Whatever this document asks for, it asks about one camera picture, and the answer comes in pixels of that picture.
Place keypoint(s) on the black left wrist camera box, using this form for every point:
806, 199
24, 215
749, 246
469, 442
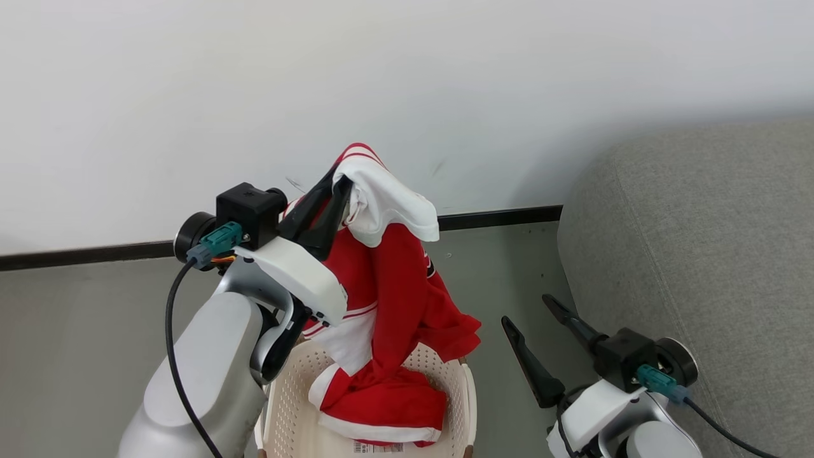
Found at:
248, 210

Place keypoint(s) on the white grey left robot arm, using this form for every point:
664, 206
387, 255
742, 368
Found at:
210, 356

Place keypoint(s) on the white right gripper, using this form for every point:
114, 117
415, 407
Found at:
594, 410

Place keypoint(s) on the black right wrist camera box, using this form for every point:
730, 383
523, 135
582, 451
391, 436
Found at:
623, 356

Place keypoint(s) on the cream perforated laundry basket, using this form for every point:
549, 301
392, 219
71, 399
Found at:
289, 407

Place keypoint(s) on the red white sports jersey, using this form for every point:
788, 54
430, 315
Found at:
397, 299

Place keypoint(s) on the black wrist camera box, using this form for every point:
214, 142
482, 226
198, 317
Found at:
248, 210
623, 356

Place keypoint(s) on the grey fabric sofa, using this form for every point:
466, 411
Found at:
712, 254

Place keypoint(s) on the black wall baseboard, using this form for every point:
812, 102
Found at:
82, 253

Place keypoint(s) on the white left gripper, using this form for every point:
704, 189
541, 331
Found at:
299, 277

